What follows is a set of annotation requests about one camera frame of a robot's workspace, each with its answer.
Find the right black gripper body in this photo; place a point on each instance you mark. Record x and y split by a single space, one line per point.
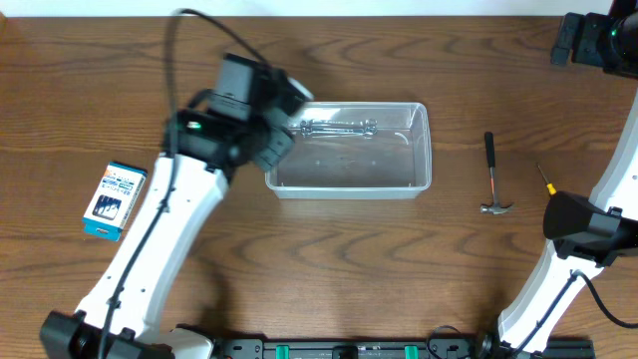
565 39

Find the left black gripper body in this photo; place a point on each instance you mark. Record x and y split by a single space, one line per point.
278 145

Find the silver wrench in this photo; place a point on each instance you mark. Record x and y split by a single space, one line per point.
313 128

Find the clear plastic container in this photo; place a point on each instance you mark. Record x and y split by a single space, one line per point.
396 163

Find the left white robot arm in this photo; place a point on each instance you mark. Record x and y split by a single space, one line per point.
121 315

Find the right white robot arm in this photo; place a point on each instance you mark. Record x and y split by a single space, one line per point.
583 234

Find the black yellow screwdriver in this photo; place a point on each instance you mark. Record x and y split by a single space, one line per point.
548 183

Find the blue white product box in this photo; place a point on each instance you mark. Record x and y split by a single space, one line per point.
113 201

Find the small claw hammer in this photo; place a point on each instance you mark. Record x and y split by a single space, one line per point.
496 208

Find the black mounting rail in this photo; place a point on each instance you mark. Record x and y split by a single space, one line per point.
443 347

